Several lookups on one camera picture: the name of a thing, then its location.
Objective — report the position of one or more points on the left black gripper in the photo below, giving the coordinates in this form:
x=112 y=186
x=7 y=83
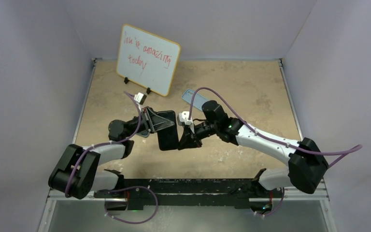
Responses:
x=156 y=122

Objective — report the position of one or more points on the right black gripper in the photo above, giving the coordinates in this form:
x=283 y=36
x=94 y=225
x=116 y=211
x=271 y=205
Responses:
x=189 y=138

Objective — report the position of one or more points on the bare black phone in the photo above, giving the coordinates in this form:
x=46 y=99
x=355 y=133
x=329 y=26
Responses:
x=143 y=133

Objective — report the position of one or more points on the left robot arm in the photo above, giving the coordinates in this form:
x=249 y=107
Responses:
x=76 y=173

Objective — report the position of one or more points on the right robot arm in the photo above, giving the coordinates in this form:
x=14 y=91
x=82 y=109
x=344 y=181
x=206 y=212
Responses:
x=304 y=169

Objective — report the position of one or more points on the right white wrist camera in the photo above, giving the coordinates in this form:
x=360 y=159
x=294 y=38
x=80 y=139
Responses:
x=185 y=119

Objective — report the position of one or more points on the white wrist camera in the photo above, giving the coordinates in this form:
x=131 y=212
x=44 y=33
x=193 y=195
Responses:
x=140 y=98
x=185 y=119

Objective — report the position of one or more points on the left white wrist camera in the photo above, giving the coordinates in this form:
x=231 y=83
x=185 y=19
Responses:
x=140 y=98

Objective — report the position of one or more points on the white board with orange frame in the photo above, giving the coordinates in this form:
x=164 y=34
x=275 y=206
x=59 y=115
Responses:
x=147 y=59

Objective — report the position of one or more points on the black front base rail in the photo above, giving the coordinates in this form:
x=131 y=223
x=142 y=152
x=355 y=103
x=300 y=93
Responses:
x=238 y=193

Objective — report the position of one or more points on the aluminium frame rail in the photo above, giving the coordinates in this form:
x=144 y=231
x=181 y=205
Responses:
x=56 y=195

